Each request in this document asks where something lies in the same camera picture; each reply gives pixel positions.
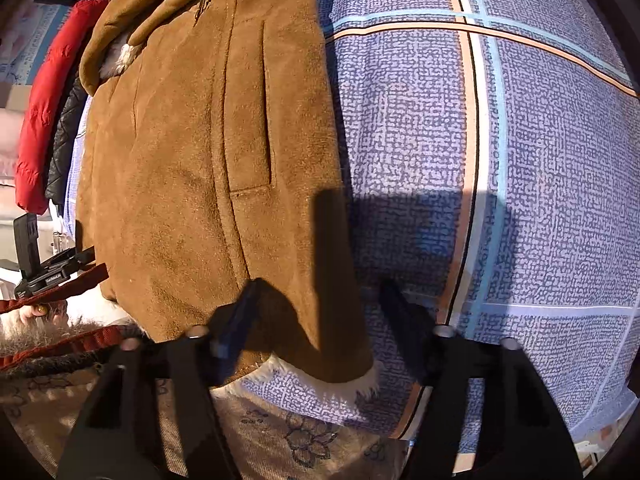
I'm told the red knit sweater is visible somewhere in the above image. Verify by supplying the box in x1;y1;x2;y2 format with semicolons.
0;324;131;378

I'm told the blue plaid bedsheet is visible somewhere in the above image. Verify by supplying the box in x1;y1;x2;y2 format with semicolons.
65;0;640;456

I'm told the brown suede fur-lined coat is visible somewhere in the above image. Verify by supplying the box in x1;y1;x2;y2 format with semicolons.
75;0;378;401

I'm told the red down jacket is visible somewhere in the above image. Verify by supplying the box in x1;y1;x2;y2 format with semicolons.
15;0;111;216

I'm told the beige floral mattress cover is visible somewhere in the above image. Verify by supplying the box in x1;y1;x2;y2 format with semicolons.
0;360;416;480

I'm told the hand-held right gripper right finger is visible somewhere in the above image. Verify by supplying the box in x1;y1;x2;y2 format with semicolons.
377;280;583;480

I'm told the person's left hand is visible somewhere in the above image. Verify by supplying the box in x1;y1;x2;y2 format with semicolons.
17;304;68;323

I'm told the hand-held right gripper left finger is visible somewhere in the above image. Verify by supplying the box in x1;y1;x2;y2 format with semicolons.
55;277;263;480

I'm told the black quilted jacket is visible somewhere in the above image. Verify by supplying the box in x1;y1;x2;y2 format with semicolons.
44;72;91;206

